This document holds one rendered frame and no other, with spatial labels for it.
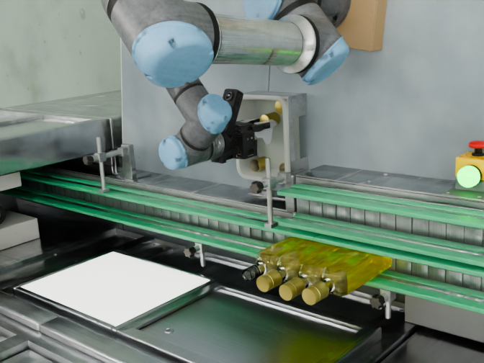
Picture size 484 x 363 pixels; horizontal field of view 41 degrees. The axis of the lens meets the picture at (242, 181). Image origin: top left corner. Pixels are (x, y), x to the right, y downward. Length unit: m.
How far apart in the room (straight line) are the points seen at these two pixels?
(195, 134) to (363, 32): 0.44
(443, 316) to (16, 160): 1.29
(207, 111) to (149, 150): 0.78
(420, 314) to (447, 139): 0.39
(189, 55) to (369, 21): 0.59
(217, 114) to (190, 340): 0.48
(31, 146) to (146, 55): 1.12
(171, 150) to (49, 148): 0.76
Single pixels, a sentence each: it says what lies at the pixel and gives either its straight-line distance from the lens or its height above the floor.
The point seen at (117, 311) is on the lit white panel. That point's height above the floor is 1.25.
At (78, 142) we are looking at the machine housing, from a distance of 2.19.
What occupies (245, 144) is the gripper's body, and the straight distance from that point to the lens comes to 1.58.
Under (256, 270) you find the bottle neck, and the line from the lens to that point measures 1.40.
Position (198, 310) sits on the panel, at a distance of 1.56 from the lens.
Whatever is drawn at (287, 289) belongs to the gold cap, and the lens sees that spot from 1.31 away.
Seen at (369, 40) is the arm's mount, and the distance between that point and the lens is 1.51.
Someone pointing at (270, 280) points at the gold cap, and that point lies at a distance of 1.34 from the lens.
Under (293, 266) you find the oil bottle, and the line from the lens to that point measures 1.39.
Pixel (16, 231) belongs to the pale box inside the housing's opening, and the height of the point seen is 1.08.
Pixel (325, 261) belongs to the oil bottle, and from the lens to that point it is 1.39.
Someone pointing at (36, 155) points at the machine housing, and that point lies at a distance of 2.11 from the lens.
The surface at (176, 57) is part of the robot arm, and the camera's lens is 1.02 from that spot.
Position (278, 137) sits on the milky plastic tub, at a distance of 1.73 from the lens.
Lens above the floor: 2.11
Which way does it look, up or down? 47 degrees down
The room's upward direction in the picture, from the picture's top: 109 degrees counter-clockwise
